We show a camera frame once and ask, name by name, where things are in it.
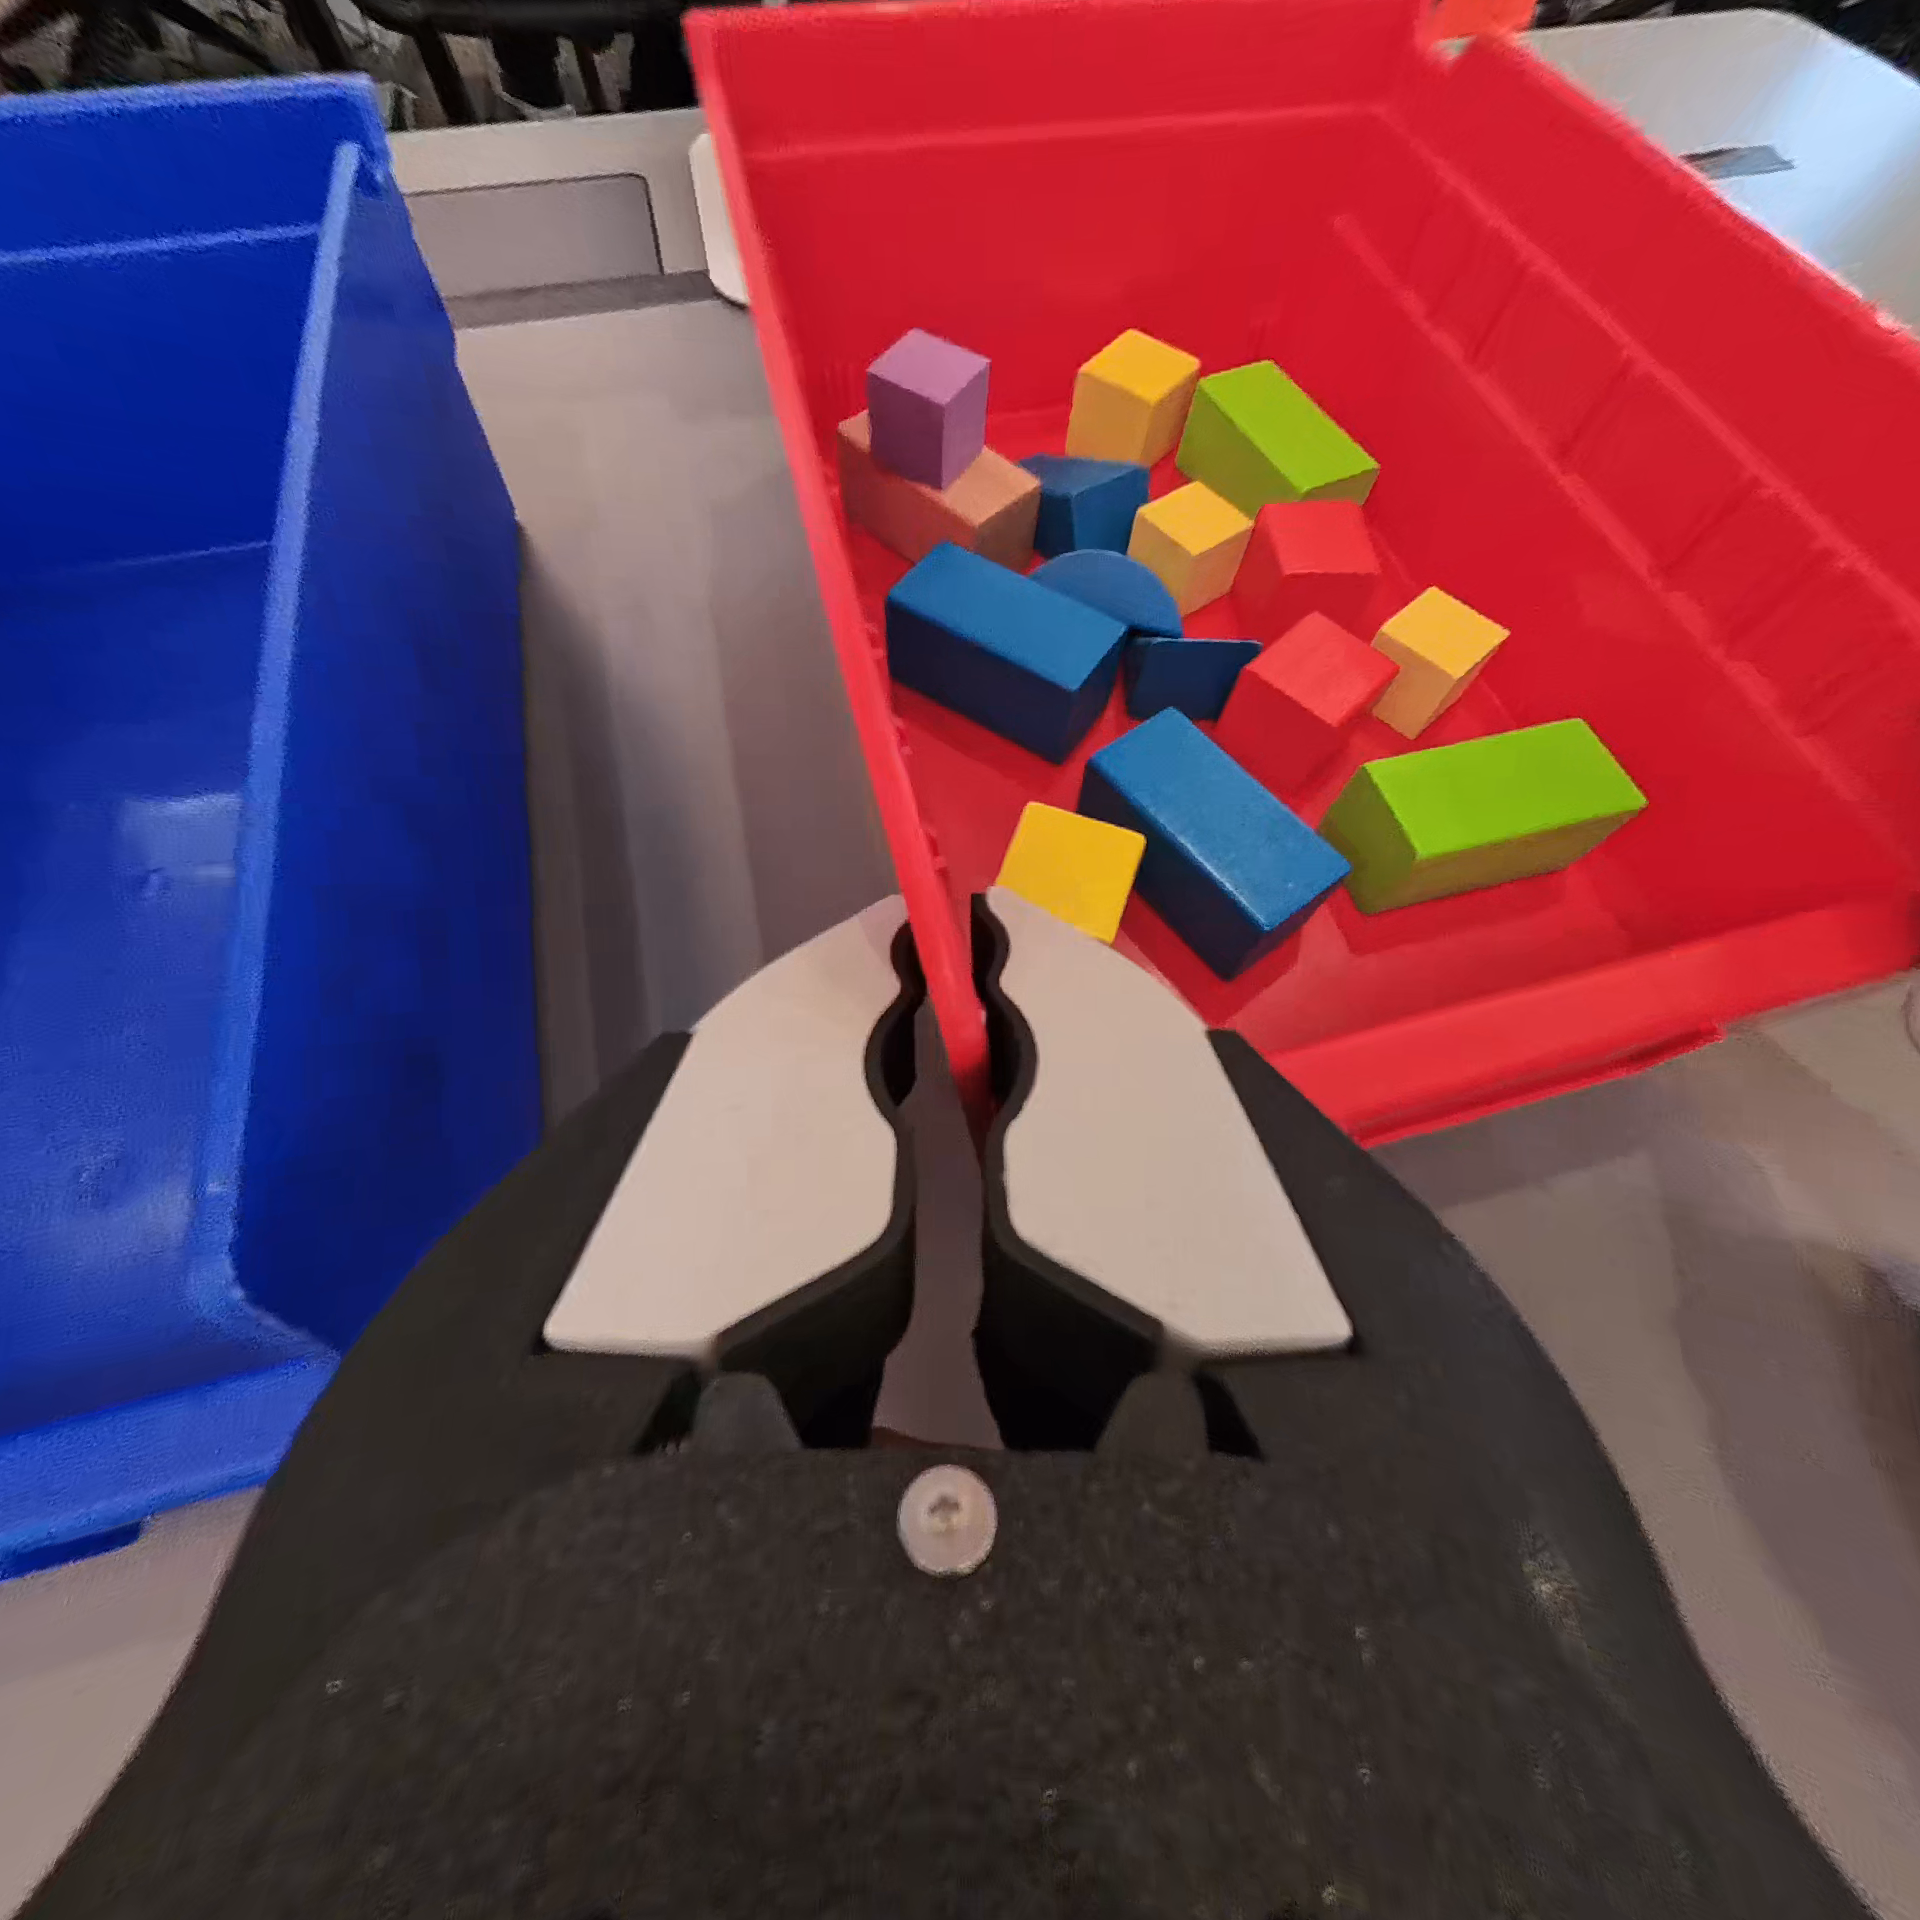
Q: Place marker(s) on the blue plastic bin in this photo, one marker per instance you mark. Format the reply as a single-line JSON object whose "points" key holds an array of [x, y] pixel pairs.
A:
{"points": [[180, 751]]}

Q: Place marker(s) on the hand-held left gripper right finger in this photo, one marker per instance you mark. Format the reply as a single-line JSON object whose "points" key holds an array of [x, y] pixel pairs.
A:
{"points": [[1164, 1170]]}

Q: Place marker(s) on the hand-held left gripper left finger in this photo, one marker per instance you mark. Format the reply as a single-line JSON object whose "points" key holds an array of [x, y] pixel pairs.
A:
{"points": [[736, 1186]]}

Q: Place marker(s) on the red plastic bin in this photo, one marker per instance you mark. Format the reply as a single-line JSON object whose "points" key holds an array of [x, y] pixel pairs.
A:
{"points": [[1681, 451]]}

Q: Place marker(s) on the pile of coloured wooden blocks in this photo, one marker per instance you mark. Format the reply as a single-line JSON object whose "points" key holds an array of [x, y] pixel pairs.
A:
{"points": [[1231, 646]]}

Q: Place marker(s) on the grey desk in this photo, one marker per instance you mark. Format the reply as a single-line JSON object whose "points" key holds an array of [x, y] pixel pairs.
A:
{"points": [[660, 751]]}

